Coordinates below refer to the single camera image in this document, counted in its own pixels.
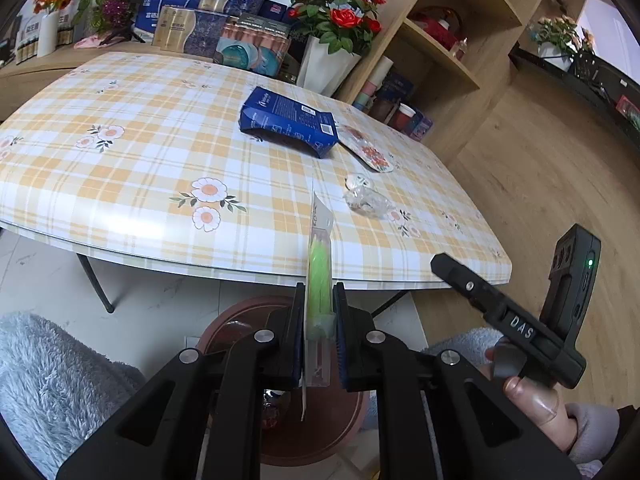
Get clear plastic wrapper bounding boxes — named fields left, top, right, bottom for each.
left=342, top=185, right=396, bottom=220

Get blue printed box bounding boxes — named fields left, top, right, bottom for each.
left=380, top=71, right=416, bottom=106

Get person's right hand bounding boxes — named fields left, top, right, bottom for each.
left=477, top=335, right=581, bottom=453

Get stack of pastel cups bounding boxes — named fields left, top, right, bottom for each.
left=352, top=55, right=396, bottom=113

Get black tripod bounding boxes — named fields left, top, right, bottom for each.
left=100, top=25, right=138, bottom=46

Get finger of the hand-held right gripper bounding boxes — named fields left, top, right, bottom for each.
left=431, top=253, right=506, bottom=318

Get grey fluffy garment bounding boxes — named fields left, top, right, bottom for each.
left=0, top=310, right=496, bottom=480

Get white card blister pack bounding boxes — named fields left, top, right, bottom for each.
left=300, top=187, right=336, bottom=421

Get purple small box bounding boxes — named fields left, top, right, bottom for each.
left=407, top=112, right=433, bottom=141

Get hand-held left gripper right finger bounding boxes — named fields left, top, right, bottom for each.
left=332, top=282, right=551, bottom=480

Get red basket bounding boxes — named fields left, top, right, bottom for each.
left=410, top=6, right=463, bottom=51

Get white angular vase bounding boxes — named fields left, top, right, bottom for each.
left=297, top=35, right=363, bottom=96

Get dark blue box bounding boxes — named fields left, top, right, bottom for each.
left=260, top=0, right=291, bottom=21

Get brown round trash bin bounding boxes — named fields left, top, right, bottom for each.
left=197, top=296, right=371, bottom=467

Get purple artificial flowers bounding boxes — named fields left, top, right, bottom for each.
left=100, top=0, right=131, bottom=28

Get blue coffee box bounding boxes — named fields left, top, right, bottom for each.
left=239, top=86, right=338, bottom=159

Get red rose bouquet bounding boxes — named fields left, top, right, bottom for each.
left=286, top=0, right=387, bottom=56

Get floral print pouch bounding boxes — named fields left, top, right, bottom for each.
left=337, top=124, right=396, bottom=174

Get row of small brown bottles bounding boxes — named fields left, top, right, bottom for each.
left=15, top=27, right=73, bottom=63

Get white cylindrical vase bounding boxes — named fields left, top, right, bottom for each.
left=37, top=10, right=61, bottom=58

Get red paper cup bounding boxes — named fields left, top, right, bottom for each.
left=390, top=102, right=417, bottom=133

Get black table leg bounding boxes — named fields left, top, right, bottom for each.
left=75, top=252, right=113, bottom=313
left=370, top=290, right=406, bottom=321

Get pink rose potted plant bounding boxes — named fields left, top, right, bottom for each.
left=530, top=15, right=596, bottom=72

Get black counter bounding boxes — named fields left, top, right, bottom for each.
left=507, top=45, right=640, bottom=151

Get brown cup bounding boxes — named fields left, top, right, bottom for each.
left=372, top=95, right=398, bottom=123

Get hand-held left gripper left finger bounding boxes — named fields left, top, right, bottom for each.
left=55, top=282, right=307, bottom=480

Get dark green flat box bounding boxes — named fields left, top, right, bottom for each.
left=235, top=12, right=293, bottom=36

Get person's right forearm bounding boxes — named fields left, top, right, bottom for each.
left=557, top=402, right=640, bottom=471

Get wooden shelf unit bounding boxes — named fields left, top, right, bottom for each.
left=332, top=0, right=591, bottom=161

